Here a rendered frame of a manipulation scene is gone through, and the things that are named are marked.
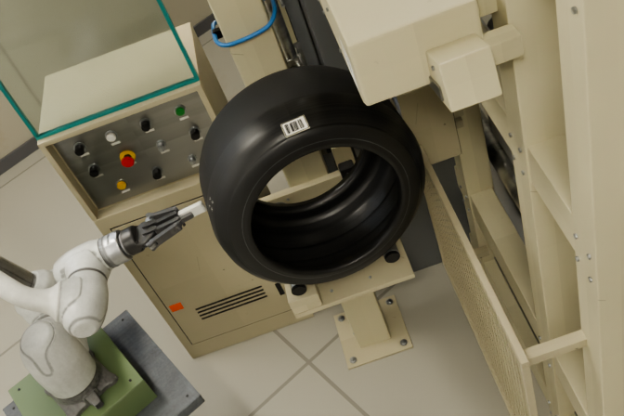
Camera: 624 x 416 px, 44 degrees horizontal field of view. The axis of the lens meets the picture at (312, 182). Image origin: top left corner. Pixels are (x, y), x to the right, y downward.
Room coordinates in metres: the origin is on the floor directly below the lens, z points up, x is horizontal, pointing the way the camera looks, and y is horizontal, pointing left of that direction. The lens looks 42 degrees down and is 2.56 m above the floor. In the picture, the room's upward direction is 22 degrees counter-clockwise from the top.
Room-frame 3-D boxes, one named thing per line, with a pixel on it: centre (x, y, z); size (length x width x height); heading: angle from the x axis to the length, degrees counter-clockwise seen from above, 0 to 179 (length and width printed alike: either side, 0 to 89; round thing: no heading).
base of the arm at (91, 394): (1.51, 0.88, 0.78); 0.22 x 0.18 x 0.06; 30
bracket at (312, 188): (1.77, -0.01, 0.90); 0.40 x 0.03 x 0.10; 86
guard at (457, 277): (1.34, -0.32, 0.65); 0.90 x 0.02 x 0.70; 176
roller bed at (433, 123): (1.79, -0.39, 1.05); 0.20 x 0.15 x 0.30; 176
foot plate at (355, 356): (1.85, 0.00, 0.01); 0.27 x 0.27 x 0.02; 86
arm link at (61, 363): (1.54, 0.89, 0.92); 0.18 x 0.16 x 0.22; 175
